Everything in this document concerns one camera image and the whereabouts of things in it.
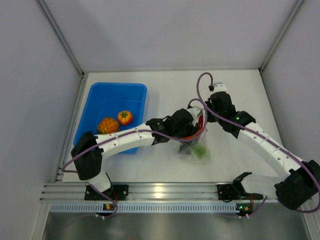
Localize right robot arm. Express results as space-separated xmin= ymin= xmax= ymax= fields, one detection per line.
xmin=205 ymin=91 xmax=320 ymax=211

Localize slotted cable duct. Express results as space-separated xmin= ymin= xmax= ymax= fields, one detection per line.
xmin=50 ymin=202 xmax=243 ymax=214

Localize fake orange peach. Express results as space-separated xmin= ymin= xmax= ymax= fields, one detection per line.
xmin=117 ymin=110 xmax=133 ymax=126

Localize fake green grapes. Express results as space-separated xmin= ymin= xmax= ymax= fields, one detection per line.
xmin=192 ymin=145 xmax=208 ymax=159

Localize fake pineapple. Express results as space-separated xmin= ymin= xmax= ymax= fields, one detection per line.
xmin=97 ymin=117 xmax=120 ymax=135

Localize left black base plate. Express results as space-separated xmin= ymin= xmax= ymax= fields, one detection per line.
xmin=84 ymin=184 xmax=129 ymax=201

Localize fake red chili pepper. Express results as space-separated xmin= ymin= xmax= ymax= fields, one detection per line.
xmin=198 ymin=115 xmax=204 ymax=132

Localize blue plastic bin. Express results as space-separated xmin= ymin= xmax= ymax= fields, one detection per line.
xmin=73 ymin=82 xmax=147 ymax=144

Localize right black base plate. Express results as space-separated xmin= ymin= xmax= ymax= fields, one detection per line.
xmin=216 ymin=183 xmax=250 ymax=202

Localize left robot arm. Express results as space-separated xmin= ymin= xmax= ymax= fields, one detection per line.
xmin=71 ymin=107 xmax=204 ymax=200

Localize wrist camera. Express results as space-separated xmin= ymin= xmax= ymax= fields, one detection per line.
xmin=187 ymin=106 xmax=203 ymax=122
xmin=208 ymin=82 xmax=227 ymax=93

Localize fake dark eggplant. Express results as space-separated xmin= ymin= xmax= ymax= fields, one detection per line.
xmin=177 ymin=142 xmax=193 ymax=156

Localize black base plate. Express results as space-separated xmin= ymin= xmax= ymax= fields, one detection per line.
xmin=216 ymin=183 xmax=250 ymax=202
xmin=84 ymin=184 xmax=129 ymax=201

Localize aluminium mounting rail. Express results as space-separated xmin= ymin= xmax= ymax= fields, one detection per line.
xmin=39 ymin=181 xmax=241 ymax=202

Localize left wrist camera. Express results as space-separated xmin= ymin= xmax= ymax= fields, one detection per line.
xmin=187 ymin=106 xmax=203 ymax=122

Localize clear zip top bag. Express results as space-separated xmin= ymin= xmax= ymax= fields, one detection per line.
xmin=171 ymin=107 xmax=213 ymax=166

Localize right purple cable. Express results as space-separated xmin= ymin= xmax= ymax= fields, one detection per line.
xmin=196 ymin=72 xmax=320 ymax=218

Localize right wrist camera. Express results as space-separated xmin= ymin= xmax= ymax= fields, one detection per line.
xmin=208 ymin=82 xmax=227 ymax=93

